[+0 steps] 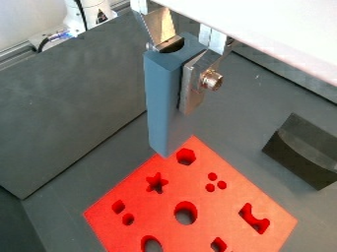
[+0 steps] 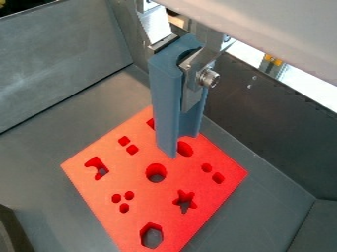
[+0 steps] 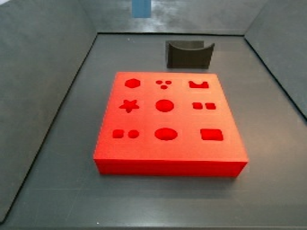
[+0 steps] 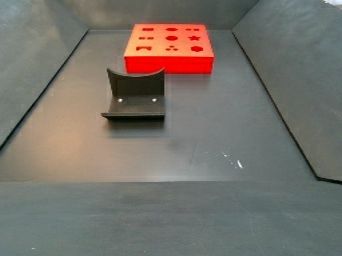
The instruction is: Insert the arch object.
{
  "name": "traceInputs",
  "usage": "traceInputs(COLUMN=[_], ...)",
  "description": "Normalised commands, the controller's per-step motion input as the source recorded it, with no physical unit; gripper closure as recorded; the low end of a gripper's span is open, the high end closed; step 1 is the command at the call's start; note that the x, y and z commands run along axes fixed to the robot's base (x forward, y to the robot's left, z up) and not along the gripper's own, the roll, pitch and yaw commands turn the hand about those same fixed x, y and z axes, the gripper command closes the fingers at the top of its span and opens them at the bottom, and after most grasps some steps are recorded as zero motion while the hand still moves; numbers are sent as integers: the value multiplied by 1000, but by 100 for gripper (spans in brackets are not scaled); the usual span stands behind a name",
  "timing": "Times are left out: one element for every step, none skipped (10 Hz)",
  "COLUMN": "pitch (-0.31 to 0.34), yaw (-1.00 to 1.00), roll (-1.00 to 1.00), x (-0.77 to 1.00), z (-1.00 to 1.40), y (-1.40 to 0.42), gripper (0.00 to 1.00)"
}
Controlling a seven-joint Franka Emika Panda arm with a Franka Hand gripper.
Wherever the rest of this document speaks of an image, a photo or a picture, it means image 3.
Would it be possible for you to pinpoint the red shape sorter block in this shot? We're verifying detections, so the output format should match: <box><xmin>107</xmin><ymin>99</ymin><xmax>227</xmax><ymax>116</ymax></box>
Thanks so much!
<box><xmin>94</xmin><ymin>72</ymin><xmax>248</xmax><ymax>177</ymax></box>

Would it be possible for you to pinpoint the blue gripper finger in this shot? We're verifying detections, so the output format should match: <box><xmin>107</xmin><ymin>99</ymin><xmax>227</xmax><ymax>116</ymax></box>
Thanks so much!
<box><xmin>132</xmin><ymin>0</ymin><xmax>151</xmax><ymax>18</ymax></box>

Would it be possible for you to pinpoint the dark grey arch object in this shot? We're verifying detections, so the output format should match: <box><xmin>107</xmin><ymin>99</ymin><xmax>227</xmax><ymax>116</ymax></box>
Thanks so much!
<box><xmin>166</xmin><ymin>40</ymin><xmax>215</xmax><ymax>69</ymax></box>

